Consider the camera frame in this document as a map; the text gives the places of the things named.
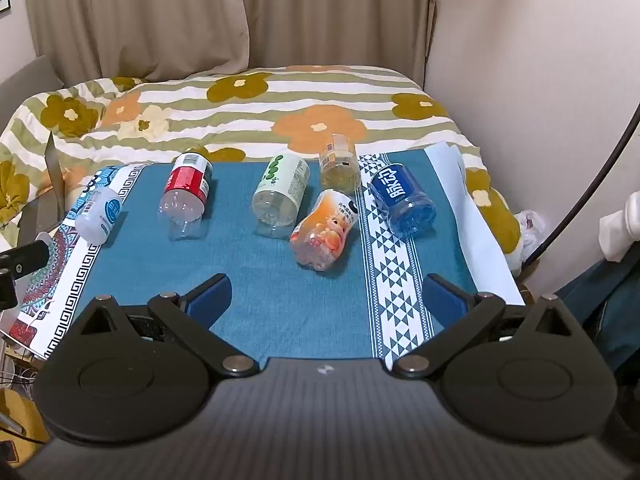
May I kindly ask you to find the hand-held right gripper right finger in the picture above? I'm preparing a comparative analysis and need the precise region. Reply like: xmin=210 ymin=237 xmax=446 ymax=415
xmin=391 ymin=273 xmax=577 ymax=380

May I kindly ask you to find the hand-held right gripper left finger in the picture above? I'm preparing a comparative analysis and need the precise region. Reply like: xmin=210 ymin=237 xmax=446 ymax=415
xmin=74 ymin=273 xmax=260 ymax=379

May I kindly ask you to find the orange label plastic cup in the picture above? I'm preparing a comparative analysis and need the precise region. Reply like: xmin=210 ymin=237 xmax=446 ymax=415
xmin=290 ymin=189 xmax=360 ymax=272

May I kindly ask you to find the red label plastic cup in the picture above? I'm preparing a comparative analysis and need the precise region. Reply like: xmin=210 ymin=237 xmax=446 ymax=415
xmin=157 ymin=151 xmax=214 ymax=241

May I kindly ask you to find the green label plastic cup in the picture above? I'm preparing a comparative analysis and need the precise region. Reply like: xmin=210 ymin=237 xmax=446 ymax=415
xmin=251 ymin=154 xmax=311 ymax=238

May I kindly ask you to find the white blue label plastic cup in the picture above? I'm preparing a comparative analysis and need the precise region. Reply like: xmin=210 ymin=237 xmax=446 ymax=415
xmin=75 ymin=187 xmax=123 ymax=246

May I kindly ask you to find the yellow clear plastic cup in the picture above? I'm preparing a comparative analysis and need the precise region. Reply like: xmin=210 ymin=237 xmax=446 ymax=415
xmin=319 ymin=133 xmax=362 ymax=195

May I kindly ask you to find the blue patterned tablecloth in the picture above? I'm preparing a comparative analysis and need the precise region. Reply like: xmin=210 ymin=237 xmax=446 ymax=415
xmin=45 ymin=142 xmax=526 ymax=362

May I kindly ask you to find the white plastic bag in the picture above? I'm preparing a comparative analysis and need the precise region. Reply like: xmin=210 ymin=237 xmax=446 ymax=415
xmin=505 ymin=209 xmax=543 ymax=276

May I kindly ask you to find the mandala patterned cloth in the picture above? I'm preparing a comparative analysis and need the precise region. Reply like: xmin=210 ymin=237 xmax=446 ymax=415
xmin=9 ymin=162 xmax=153 ymax=361

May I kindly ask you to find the person's denim leg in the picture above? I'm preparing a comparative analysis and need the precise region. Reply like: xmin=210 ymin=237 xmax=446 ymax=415
xmin=555 ymin=245 xmax=640 ymax=376

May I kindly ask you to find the white plastic object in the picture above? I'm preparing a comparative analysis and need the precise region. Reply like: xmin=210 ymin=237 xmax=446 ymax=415
xmin=599 ymin=202 xmax=640 ymax=262

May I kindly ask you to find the grey laptop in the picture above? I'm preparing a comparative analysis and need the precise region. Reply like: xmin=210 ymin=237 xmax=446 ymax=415
xmin=17 ymin=132 xmax=67 ymax=241

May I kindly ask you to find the floral striped blanket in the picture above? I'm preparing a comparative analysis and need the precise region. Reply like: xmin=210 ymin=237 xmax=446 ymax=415
xmin=0 ymin=64 xmax=523 ymax=256

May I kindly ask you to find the grey board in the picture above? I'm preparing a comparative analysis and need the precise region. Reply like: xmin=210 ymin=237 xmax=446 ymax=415
xmin=0 ymin=55 xmax=65 ymax=131

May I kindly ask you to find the beige curtain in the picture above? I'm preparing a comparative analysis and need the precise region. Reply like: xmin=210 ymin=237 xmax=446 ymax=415
xmin=232 ymin=0 xmax=437 ymax=86
xmin=25 ymin=0 xmax=251 ymax=86

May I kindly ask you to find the black curved cable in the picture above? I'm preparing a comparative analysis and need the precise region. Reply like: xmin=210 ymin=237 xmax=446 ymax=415
xmin=520 ymin=105 xmax=640 ymax=268

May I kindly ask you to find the black clamp mount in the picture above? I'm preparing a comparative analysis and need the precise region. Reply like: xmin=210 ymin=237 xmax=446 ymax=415
xmin=0 ymin=240 xmax=51 ymax=311

